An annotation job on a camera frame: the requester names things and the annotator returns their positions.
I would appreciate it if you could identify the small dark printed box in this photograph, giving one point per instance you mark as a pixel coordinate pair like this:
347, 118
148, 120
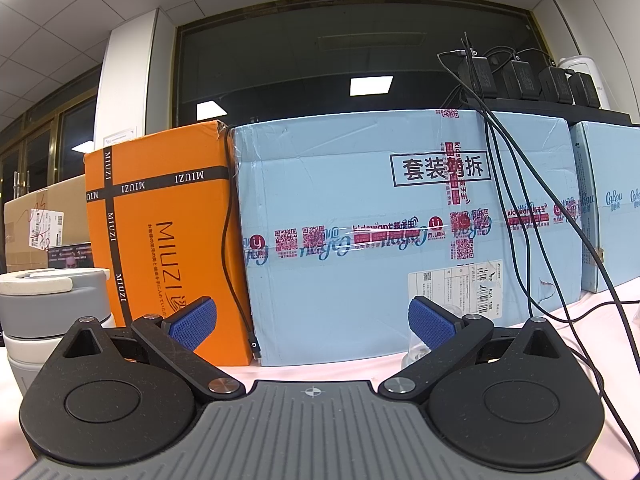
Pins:
70, 256

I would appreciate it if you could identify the grey white lidded container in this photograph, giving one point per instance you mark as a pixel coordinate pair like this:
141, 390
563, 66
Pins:
50, 305

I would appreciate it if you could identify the white paper notice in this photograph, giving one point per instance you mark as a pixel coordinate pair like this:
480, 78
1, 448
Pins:
119, 138

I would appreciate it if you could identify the brown cardboard box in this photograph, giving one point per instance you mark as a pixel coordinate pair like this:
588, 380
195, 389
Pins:
20, 230

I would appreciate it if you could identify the clear plastic cup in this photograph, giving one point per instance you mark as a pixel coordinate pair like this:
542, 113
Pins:
416, 349

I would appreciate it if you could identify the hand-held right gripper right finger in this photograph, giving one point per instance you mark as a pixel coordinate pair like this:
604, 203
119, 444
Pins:
432, 322

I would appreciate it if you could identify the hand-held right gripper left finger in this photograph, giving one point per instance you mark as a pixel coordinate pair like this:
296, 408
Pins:
192, 322

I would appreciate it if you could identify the large light blue cardboard box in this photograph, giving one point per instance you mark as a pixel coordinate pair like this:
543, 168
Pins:
340, 185

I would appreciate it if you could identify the small light blue cardboard box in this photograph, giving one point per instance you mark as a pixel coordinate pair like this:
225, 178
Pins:
615, 240

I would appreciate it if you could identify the white electric kettle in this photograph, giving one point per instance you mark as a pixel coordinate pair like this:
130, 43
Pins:
585, 64

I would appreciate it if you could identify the glass door gold frame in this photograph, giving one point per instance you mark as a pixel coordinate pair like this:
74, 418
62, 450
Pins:
75, 130

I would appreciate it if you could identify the orange cardboard box black bands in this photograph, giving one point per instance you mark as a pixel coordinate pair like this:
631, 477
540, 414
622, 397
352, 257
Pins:
165, 200

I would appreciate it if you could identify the dark glass window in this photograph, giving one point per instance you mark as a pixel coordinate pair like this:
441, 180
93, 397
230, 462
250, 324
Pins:
300, 60

